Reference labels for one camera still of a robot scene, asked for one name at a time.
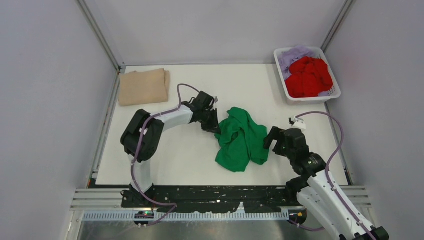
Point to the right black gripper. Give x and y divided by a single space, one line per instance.
275 133

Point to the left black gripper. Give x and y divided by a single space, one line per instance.
213 127

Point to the green t shirt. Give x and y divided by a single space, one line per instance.
241 141

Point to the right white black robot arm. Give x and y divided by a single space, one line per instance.
316 189

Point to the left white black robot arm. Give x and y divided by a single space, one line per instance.
142 136

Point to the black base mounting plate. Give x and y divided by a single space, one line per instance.
130 201

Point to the red t shirt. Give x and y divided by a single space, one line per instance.
309 77

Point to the folded beige t shirt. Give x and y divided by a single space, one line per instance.
140 88

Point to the white plastic basket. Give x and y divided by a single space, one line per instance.
333 93

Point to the lavender t shirt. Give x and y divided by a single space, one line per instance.
286 59

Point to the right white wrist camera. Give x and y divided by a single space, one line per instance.
297 123

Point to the grey slotted cable duct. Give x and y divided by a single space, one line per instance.
150 216

